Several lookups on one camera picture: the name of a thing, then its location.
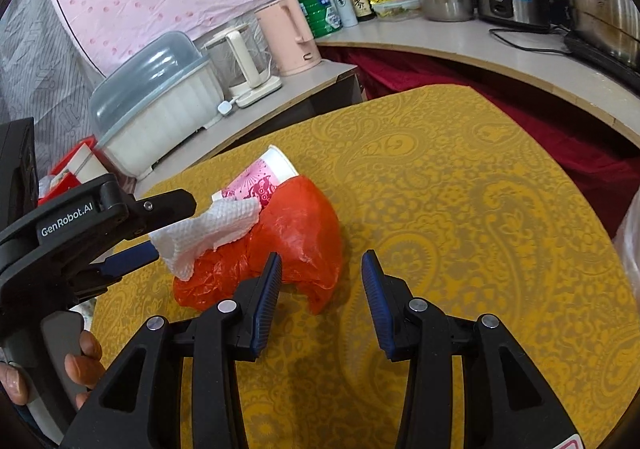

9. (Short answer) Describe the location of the yellow paisley tablecloth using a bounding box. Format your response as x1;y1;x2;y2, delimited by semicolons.
89;82;640;449

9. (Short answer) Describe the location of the green white canister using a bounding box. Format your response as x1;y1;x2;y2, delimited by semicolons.
298;0;343;38

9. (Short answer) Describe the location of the white spray bottle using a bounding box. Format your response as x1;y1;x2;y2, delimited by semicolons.
333;0;358;27

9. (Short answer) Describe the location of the white glass kettle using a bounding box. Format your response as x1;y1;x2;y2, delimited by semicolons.
203;24;282;109

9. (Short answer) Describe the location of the left hand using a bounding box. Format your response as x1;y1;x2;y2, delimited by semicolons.
0;330;105;408

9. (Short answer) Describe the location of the red container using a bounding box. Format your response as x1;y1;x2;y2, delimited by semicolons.
38;136;107;205

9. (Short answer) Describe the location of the red plastic bag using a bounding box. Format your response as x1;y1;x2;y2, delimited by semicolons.
172;176;343;315

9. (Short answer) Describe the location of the pink white paper cup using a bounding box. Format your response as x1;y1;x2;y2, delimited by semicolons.
212;144;298;207

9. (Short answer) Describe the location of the dark soy sauce bottle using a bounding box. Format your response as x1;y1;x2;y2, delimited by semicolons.
351;0;375;22

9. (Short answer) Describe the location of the red velvet cloth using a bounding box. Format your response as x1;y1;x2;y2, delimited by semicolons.
320;46;639;237

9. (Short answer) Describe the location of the black power cord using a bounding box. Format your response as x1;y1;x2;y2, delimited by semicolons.
488;27;572;55

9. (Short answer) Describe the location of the small steel lidded pot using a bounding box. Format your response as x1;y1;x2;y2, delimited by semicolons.
419;0;475;22

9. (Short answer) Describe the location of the white dish rack box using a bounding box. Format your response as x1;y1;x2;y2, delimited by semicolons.
89;32;224;179

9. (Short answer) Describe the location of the black induction cooktop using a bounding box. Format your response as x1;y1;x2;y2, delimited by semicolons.
564;32;640;94

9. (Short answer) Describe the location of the pink electric kettle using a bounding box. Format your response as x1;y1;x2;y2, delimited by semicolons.
255;0;321;76

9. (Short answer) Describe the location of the white paper towel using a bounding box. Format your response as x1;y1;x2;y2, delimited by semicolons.
149;198;262;281

